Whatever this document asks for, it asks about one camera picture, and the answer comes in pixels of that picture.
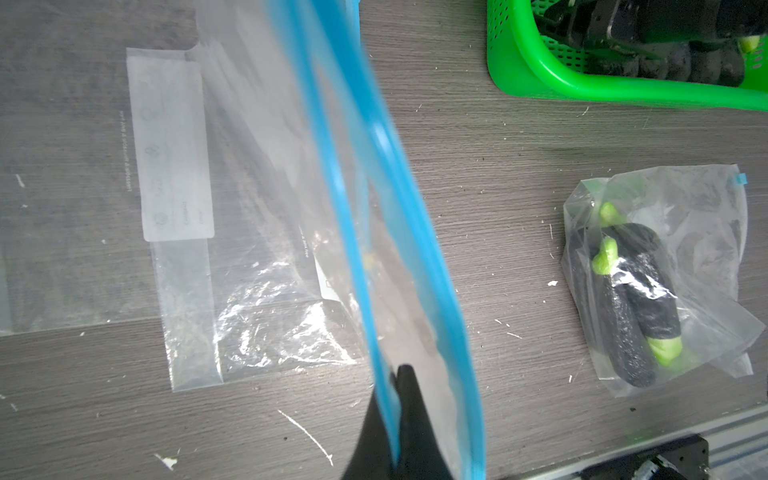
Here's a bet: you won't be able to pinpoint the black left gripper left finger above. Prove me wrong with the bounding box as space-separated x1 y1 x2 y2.
341 390 397 480

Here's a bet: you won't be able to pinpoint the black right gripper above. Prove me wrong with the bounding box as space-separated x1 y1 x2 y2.
539 0 767 57

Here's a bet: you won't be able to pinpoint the lifted clear zip-top bag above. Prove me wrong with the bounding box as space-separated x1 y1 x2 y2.
562 164 765 397

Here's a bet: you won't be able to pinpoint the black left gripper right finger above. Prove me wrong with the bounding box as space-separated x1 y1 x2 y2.
395 364 453 479

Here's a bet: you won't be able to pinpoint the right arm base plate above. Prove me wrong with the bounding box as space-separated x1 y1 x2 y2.
580 435 709 480

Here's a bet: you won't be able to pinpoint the green plastic basket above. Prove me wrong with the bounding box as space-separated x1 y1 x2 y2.
487 1 767 112

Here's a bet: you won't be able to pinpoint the black eggplant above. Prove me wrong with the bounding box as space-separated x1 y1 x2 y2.
573 236 657 388
599 202 683 367

